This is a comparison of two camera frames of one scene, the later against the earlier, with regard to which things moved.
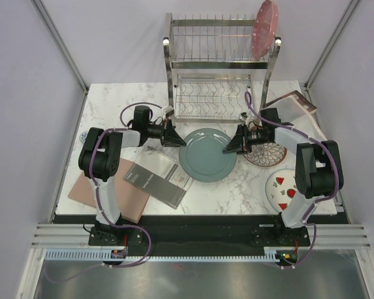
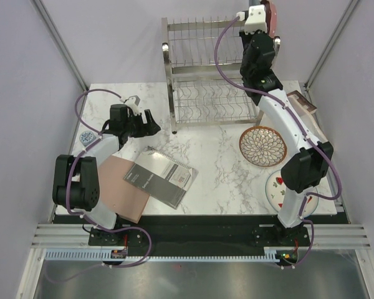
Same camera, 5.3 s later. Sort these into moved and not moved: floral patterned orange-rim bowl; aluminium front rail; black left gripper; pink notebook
Moved: black left gripper
Not moved: aluminium front rail; floral patterned orange-rim bowl; pink notebook
